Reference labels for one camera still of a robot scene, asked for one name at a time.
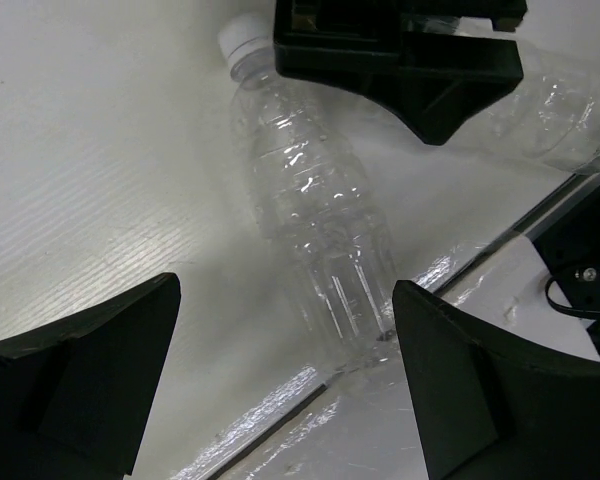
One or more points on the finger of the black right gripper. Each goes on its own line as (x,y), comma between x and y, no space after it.
(386,52)

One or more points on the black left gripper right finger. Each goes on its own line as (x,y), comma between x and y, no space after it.
(490,404)

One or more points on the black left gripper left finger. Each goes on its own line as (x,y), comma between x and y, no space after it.
(76,394)

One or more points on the clear crushed plastic bottle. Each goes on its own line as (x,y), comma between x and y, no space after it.
(551,118)

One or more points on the clear bottle white cap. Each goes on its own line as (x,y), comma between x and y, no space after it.
(313,203)

